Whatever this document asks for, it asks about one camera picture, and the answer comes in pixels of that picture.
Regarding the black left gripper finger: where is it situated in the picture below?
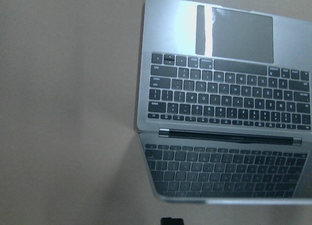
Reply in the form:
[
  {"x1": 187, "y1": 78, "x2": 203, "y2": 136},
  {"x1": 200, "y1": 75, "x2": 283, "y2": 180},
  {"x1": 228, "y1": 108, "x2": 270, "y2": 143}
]
[{"x1": 160, "y1": 217, "x2": 183, "y2": 225}]

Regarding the silver laptop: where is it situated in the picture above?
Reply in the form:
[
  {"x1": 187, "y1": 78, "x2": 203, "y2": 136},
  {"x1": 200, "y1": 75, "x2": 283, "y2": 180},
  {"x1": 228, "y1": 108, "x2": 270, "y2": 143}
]
[{"x1": 137, "y1": 0, "x2": 312, "y2": 205}]

